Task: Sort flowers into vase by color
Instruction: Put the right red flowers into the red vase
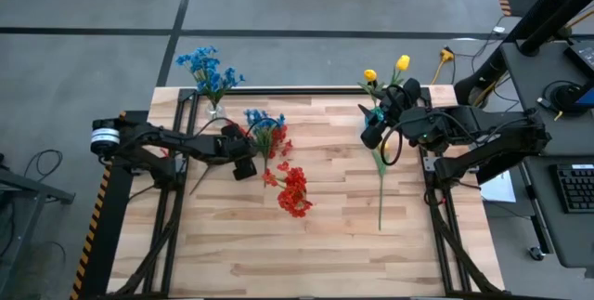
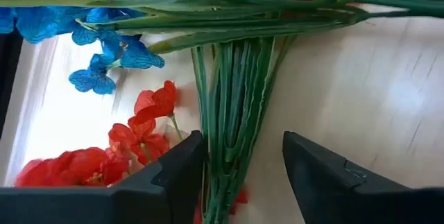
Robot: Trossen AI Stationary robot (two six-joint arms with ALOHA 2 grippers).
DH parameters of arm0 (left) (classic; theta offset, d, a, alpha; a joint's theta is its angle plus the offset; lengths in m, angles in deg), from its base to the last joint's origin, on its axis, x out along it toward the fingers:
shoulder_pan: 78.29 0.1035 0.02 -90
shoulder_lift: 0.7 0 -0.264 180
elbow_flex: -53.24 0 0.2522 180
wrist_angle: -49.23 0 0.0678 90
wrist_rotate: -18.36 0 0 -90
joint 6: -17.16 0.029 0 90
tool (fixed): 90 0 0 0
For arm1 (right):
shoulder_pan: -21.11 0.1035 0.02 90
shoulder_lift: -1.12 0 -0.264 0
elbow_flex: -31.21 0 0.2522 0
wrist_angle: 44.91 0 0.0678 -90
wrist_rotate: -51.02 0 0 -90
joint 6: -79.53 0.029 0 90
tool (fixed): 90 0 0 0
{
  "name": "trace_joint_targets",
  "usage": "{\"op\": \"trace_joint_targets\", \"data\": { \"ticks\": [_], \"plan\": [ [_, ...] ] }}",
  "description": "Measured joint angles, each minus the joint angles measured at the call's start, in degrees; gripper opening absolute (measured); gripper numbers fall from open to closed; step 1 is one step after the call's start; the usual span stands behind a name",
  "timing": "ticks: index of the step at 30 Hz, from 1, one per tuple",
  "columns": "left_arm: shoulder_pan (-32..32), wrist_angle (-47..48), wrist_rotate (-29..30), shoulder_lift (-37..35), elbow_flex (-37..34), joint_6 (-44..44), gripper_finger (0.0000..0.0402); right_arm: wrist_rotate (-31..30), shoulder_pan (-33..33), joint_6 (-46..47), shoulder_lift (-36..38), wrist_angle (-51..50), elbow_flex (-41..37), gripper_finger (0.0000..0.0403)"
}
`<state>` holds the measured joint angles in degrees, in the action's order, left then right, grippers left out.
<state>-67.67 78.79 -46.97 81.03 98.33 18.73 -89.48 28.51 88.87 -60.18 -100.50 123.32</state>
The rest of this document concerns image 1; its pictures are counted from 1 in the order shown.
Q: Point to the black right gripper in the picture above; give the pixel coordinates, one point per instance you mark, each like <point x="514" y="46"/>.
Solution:
<point x="404" y="95"/>

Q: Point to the grey office desk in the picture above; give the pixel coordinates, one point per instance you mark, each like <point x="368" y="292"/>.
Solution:
<point x="575" y="142"/>

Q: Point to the black tablet device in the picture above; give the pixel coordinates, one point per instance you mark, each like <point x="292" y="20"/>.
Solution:
<point x="584" y="56"/>

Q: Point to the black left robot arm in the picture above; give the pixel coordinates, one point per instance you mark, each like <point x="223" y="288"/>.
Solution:
<point x="162" y="139"/>

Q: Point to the black round device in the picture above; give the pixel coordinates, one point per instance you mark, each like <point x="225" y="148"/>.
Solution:
<point x="567" y="98"/>

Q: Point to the white paper sheet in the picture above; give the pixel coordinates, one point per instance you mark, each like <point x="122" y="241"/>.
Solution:
<point x="499" y="188"/>

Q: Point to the teal glass vase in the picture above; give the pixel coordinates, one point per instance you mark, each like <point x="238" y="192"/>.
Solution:
<point x="378" y="114"/>

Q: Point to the black aluminium table frame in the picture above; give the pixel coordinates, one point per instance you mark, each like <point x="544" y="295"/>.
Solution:
<point x="301" y="91"/>

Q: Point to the black computer keyboard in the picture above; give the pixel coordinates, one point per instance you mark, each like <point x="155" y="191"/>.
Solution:
<point x="575" y="188"/>

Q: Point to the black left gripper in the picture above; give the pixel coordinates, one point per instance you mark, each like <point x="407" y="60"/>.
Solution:
<point x="234" y="151"/>

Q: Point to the blue artificial flower bunch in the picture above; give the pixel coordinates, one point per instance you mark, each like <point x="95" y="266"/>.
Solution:
<point x="227" y="77"/>
<point x="197" y="58"/>
<point x="264" y="121"/>

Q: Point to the grey side table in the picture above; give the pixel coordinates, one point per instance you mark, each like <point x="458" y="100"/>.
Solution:
<point x="28" y="187"/>

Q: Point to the black caster wheel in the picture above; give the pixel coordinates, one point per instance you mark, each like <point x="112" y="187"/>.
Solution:
<point x="536" y="253"/>

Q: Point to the long hazard tape strip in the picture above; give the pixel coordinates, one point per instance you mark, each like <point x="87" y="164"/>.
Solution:
<point x="95" y="207"/>

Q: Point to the clear glass vase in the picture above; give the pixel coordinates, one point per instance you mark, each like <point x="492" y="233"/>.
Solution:
<point x="215" y="113"/>

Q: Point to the small black bracket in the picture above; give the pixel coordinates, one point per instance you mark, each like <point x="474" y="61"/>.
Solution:
<point x="373" y="83"/>

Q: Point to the small white adapter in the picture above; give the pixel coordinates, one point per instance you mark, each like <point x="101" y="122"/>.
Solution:
<point x="499" y="29"/>

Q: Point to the yellow artificial tulip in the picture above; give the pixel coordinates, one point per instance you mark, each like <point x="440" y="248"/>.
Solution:
<point x="403" y="62"/>
<point x="370" y="75"/>
<point x="380" y="198"/>

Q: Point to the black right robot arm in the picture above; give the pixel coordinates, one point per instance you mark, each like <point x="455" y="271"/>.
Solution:
<point x="487" y="128"/>

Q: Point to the black tower fan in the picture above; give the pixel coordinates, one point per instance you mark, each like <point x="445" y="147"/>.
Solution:
<point x="557" y="3"/>

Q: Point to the red artificial flower bunch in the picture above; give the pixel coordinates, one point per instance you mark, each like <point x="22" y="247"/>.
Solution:
<point x="294" y="188"/>
<point x="200" y="180"/>
<point x="280" y="136"/>

